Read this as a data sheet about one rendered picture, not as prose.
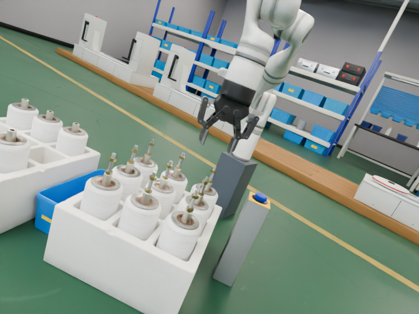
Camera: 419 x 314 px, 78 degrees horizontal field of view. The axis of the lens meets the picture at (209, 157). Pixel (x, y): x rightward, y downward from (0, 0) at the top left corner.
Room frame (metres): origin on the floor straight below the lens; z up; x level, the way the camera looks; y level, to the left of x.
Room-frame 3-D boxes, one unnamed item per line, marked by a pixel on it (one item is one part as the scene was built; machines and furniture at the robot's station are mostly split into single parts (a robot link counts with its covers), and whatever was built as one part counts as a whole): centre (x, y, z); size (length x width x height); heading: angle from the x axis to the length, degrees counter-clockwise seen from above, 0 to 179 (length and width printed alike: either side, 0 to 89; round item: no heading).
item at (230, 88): (0.59, 0.00, 0.57); 0.08 x 0.08 x 0.09
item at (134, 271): (0.72, 0.10, 0.09); 0.39 x 0.39 x 0.18; 83
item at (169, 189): (0.72, 0.10, 0.25); 0.08 x 0.08 x 0.01
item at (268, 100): (1.23, -0.14, 0.54); 0.09 x 0.09 x 0.17; 85
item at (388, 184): (2.36, -1.61, 0.30); 0.30 x 0.30 x 0.04
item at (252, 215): (0.76, -0.20, 0.16); 0.07 x 0.07 x 0.31; 83
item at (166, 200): (0.72, 0.10, 0.16); 0.10 x 0.10 x 0.18
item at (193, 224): (0.59, 0.00, 0.25); 0.08 x 0.08 x 0.01
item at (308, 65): (5.59, -1.18, 1.42); 0.42 x 0.37 x 0.20; 148
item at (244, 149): (1.23, -0.14, 0.39); 0.09 x 0.09 x 0.17; 61
